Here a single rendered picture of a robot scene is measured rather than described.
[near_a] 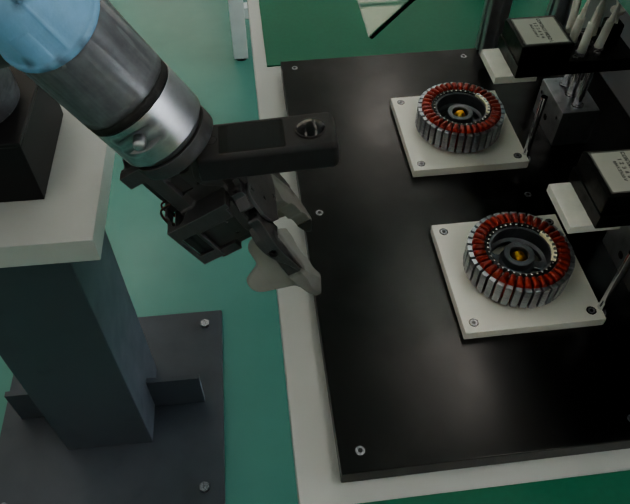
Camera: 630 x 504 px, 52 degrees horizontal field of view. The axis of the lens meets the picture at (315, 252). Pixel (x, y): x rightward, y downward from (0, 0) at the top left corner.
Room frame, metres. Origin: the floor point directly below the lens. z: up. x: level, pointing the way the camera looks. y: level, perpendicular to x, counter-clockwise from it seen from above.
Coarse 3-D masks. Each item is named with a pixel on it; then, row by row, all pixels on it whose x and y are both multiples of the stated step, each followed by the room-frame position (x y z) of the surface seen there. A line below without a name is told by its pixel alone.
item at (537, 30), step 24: (528, 24) 0.70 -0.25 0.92; (552, 24) 0.70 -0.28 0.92; (504, 48) 0.70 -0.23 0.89; (528, 48) 0.66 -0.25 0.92; (552, 48) 0.66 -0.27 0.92; (576, 48) 0.69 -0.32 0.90; (624, 48) 0.69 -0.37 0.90; (504, 72) 0.66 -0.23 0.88; (528, 72) 0.65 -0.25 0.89; (552, 72) 0.66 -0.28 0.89; (576, 72) 0.66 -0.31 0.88; (576, 96) 0.68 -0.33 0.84
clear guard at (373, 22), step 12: (360, 0) 0.60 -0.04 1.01; (372, 0) 0.58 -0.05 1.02; (384, 0) 0.57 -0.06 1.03; (396, 0) 0.55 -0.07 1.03; (408, 0) 0.54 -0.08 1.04; (372, 12) 0.56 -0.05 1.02; (384, 12) 0.55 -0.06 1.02; (396, 12) 0.54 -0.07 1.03; (372, 24) 0.55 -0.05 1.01; (384, 24) 0.54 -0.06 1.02; (372, 36) 0.54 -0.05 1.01
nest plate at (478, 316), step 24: (552, 216) 0.52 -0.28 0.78; (456, 240) 0.48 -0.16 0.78; (456, 264) 0.45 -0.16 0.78; (576, 264) 0.45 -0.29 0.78; (456, 288) 0.42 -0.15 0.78; (576, 288) 0.42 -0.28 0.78; (456, 312) 0.39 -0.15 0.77; (480, 312) 0.38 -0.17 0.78; (504, 312) 0.38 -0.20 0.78; (528, 312) 0.38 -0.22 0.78; (552, 312) 0.38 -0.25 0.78; (576, 312) 0.38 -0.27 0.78; (600, 312) 0.38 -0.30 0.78; (480, 336) 0.36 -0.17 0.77
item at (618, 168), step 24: (576, 168) 0.48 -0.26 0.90; (600, 168) 0.45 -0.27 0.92; (624, 168) 0.45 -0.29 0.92; (552, 192) 0.46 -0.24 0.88; (576, 192) 0.46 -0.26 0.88; (600, 192) 0.43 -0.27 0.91; (624, 192) 0.42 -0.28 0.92; (576, 216) 0.43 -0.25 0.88; (600, 216) 0.41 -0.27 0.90; (624, 216) 0.42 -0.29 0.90
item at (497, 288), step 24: (504, 216) 0.49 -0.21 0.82; (528, 216) 0.49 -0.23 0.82; (480, 240) 0.45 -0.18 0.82; (504, 240) 0.47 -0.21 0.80; (528, 240) 0.47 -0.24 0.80; (552, 240) 0.45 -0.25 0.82; (480, 264) 0.42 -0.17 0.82; (504, 264) 0.43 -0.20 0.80; (528, 264) 0.43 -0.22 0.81; (552, 264) 0.42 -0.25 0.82; (480, 288) 0.41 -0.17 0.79; (504, 288) 0.40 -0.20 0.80; (528, 288) 0.39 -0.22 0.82; (552, 288) 0.39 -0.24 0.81
